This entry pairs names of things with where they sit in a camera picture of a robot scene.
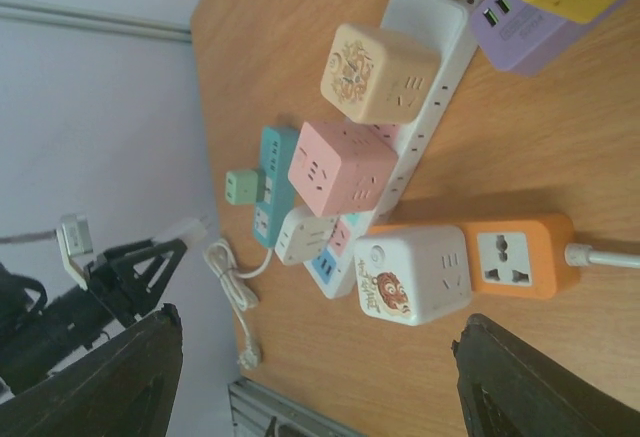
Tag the white cube socket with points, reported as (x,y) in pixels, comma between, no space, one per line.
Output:
(412,275)

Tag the white wall charger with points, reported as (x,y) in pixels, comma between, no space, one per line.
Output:
(188,230)

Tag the green wall charger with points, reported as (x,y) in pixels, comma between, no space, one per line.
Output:
(245,186)

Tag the purple power strip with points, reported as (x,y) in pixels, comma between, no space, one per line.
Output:
(520,38)

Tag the beige cube socket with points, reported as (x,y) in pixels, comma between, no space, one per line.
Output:
(378,76)

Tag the small white square charger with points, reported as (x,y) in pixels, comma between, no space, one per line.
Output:
(303,236)

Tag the pink cube socket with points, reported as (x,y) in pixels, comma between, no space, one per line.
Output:
(340,167)

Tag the aluminium rail frame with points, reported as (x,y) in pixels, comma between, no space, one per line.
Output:
(259,411)

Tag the orange power strip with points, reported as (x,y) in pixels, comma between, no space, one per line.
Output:
(522,256)

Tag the teal power strip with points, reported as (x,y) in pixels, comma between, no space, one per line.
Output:
(276,153)

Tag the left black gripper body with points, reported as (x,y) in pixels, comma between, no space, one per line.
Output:
(117,287)

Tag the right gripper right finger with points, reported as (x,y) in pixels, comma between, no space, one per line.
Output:
(509,388)

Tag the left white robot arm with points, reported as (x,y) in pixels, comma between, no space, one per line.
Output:
(38,334)

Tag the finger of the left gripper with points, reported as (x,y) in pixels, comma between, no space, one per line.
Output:
(135,252)
(155,274)

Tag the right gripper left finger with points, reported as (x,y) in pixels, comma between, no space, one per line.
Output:
(126,387)

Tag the long white power strip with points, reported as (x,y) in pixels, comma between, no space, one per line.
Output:
(444,26)

